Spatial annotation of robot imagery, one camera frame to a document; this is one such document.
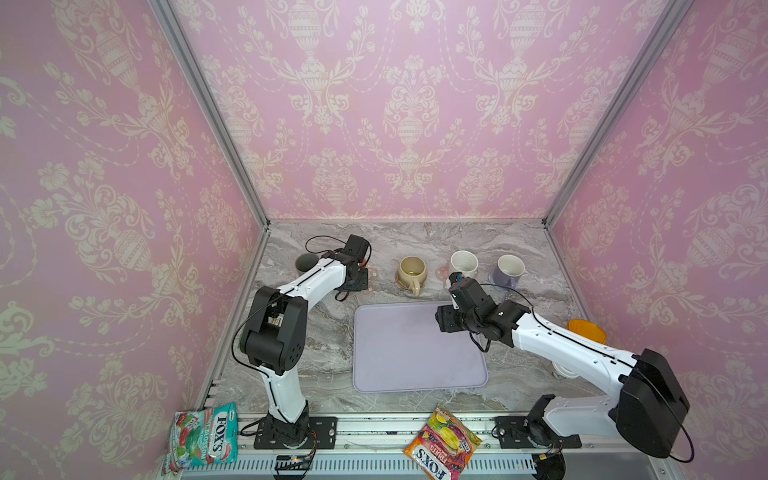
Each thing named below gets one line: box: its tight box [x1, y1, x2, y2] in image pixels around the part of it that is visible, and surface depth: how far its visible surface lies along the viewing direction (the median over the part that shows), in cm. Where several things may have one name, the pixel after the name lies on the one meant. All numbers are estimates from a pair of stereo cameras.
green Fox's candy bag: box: [162, 402, 239, 476], surface depth 74 cm
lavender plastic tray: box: [352, 303, 489, 392], surface depth 87 cm
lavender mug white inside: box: [491, 254, 525, 290], surface depth 99 cm
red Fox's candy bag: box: [403, 403, 483, 480], surface depth 71 cm
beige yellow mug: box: [398, 255, 427, 297], surface depth 97 cm
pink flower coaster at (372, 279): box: [367, 267, 379, 292], surface depth 105 cm
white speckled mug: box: [451, 250, 479, 278], surface depth 102 cm
